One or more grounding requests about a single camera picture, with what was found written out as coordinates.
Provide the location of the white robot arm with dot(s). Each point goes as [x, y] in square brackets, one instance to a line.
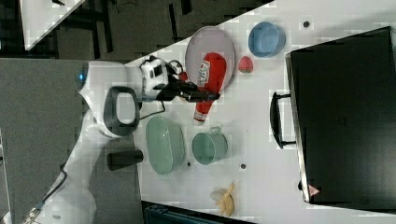
[114, 93]

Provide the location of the toy peeled banana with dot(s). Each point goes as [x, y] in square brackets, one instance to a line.
[224, 200]

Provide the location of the green cup with handle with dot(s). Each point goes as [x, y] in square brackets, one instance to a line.
[210, 146]

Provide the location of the toy strawberry dark red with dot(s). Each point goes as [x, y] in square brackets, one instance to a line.
[183, 76]

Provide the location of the toy strawberry pink red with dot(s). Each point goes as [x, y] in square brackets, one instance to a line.
[245, 65]

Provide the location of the silver black toaster oven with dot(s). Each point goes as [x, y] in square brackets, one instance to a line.
[343, 105]

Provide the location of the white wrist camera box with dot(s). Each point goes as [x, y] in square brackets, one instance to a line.
[155, 77]

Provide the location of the grey round plate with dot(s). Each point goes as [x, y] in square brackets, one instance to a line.
[205, 40]

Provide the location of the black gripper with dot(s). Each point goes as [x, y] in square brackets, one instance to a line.
[167, 92]

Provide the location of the blue cup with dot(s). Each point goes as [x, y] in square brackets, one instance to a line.
[266, 39]

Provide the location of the red plush ketchup bottle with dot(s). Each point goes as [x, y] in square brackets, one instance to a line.
[211, 74]

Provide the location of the small black cup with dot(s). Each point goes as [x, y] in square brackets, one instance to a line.
[119, 160]

